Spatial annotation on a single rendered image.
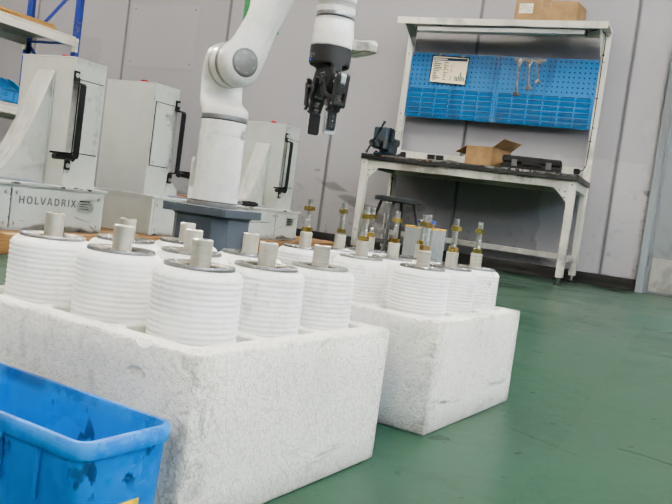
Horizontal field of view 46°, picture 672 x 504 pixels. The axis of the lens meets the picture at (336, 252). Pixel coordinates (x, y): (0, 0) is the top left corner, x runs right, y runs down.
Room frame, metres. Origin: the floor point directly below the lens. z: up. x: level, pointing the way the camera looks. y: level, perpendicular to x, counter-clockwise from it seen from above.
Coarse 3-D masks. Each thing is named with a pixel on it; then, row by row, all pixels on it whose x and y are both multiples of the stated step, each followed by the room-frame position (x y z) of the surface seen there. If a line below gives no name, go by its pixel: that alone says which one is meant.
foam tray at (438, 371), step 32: (352, 320) 1.27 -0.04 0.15; (384, 320) 1.24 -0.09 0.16; (416, 320) 1.21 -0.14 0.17; (448, 320) 1.23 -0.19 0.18; (480, 320) 1.34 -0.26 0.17; (512, 320) 1.49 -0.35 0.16; (416, 352) 1.21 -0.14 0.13; (448, 352) 1.24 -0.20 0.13; (480, 352) 1.36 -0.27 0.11; (512, 352) 1.52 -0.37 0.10; (384, 384) 1.23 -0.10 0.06; (416, 384) 1.21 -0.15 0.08; (448, 384) 1.26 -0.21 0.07; (480, 384) 1.38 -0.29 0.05; (384, 416) 1.23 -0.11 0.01; (416, 416) 1.20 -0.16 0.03; (448, 416) 1.27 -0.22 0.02
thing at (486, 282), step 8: (480, 272) 1.46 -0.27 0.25; (488, 272) 1.47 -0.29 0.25; (496, 272) 1.50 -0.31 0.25; (480, 280) 1.46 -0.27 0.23; (488, 280) 1.46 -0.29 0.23; (496, 280) 1.47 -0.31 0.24; (480, 288) 1.45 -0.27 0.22; (488, 288) 1.46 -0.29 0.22; (496, 288) 1.48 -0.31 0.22; (480, 296) 1.46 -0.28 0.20; (488, 296) 1.46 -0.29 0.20; (472, 304) 1.46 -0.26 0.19; (480, 304) 1.46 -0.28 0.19; (488, 304) 1.46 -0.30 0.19
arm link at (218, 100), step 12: (216, 48) 1.55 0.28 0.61; (204, 60) 1.58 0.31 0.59; (204, 72) 1.58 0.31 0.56; (216, 72) 1.54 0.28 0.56; (204, 84) 1.58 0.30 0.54; (216, 84) 1.58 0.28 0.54; (204, 96) 1.57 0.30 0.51; (216, 96) 1.57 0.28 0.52; (228, 96) 1.59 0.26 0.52; (240, 96) 1.62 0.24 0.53; (204, 108) 1.56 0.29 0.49; (216, 108) 1.54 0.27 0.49; (228, 108) 1.54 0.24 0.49; (240, 108) 1.56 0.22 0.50; (228, 120) 1.54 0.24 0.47; (240, 120) 1.55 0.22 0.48
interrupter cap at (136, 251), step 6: (90, 246) 0.86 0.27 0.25; (96, 246) 0.87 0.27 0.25; (102, 246) 0.89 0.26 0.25; (108, 246) 0.90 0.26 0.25; (132, 246) 0.92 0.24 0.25; (108, 252) 0.85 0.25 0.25; (114, 252) 0.85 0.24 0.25; (120, 252) 0.85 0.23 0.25; (126, 252) 0.85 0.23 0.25; (132, 252) 0.86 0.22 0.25; (138, 252) 0.86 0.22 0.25; (144, 252) 0.87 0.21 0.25; (150, 252) 0.88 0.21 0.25
